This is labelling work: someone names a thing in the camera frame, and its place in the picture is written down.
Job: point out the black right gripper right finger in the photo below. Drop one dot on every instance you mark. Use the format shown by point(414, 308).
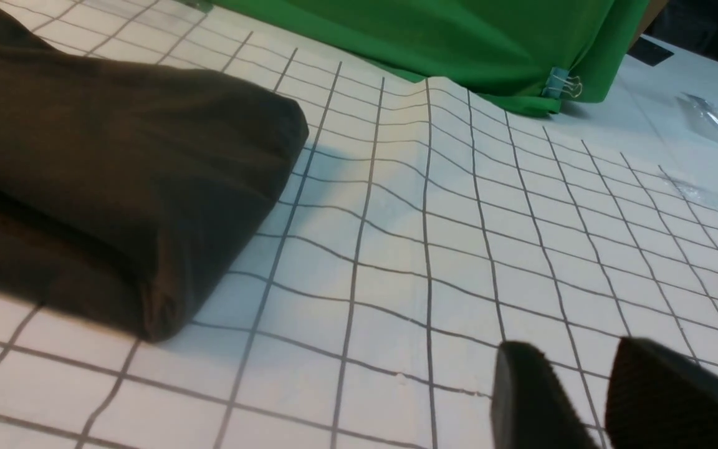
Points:
point(657, 398)

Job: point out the black flat card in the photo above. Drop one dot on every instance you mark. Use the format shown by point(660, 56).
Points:
point(648, 53)

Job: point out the white grid paper mat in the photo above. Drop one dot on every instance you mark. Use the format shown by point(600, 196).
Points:
point(422, 228)

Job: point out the dark gray long-sleeve top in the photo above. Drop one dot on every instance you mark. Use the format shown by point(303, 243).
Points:
point(127, 190)

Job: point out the green backdrop cloth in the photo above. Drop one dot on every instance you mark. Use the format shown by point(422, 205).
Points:
point(502, 51)

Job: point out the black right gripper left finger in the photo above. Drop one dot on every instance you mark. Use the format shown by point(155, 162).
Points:
point(529, 407)

